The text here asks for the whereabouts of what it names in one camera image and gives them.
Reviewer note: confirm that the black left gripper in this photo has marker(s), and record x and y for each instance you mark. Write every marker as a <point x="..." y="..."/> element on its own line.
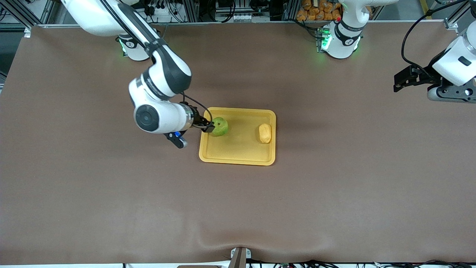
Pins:
<point x="421" y="77"/>

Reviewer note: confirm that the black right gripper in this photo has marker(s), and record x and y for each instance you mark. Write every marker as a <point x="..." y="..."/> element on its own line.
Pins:
<point x="197" y="120"/>

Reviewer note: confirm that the green apple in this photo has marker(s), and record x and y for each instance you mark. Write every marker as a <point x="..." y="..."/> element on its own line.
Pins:
<point x="221" y="127"/>

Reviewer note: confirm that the yellow potato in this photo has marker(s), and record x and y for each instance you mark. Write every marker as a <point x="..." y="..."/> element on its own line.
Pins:
<point x="265" y="134"/>

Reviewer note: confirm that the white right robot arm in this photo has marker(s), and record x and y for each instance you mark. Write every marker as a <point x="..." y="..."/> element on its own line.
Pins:
<point x="160" y="115"/>

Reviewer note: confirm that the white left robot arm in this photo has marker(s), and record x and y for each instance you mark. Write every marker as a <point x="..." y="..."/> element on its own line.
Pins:
<point x="342" y="41"/>

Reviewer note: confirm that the yellow plastic tray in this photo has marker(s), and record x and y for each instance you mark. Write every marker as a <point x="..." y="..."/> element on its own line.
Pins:
<point x="241" y="149"/>

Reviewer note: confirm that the pile of orange packages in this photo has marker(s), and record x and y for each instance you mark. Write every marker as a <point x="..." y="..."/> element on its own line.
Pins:
<point x="319" y="11"/>

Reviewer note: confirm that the brown table mat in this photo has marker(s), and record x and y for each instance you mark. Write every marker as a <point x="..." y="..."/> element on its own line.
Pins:
<point x="111" y="186"/>

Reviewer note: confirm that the white power strip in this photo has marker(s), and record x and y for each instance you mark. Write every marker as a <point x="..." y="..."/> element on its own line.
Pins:
<point x="163" y="15"/>

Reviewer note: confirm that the metal table edge clamp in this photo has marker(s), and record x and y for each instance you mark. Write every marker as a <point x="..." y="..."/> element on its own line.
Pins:
<point x="240" y="258"/>

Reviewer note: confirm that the aluminium frame post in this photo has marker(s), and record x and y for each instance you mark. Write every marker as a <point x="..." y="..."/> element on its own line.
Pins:
<point x="26" y="32"/>
<point x="452" y="22"/>

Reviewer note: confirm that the aluminium table edge rail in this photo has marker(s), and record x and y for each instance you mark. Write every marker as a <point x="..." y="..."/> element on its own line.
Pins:
<point x="230" y="23"/>

